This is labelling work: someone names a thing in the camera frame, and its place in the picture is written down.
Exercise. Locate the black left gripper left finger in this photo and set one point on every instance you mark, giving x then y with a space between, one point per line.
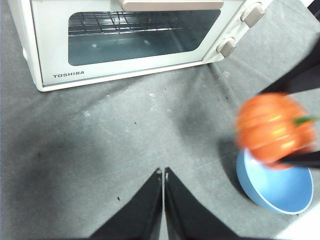
142 215

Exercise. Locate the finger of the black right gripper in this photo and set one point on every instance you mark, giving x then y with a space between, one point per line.
305 160
300 77

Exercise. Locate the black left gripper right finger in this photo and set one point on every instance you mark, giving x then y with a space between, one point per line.
185 217

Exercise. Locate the blue bowl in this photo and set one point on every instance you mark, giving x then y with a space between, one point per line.
280 190

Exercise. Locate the orange pumpkin with green stem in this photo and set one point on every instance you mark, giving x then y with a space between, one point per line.
270 130

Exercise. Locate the beige oven knob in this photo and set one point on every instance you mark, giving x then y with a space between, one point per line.
253 13
226 47

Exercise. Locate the white toaster oven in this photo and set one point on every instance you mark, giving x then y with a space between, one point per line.
20 37

